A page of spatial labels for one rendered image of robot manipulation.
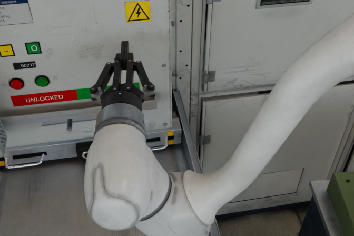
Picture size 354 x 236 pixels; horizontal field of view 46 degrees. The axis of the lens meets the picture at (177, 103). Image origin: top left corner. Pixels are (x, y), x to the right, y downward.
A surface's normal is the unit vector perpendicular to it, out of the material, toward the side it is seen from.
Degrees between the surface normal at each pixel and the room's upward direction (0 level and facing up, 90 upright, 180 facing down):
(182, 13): 90
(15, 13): 90
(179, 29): 90
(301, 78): 64
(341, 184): 4
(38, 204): 0
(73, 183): 0
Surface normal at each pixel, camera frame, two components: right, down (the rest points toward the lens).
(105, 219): -0.16, 0.62
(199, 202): 0.38, -0.26
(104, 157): -0.31, -0.66
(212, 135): 0.18, 0.66
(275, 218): 0.00, -0.75
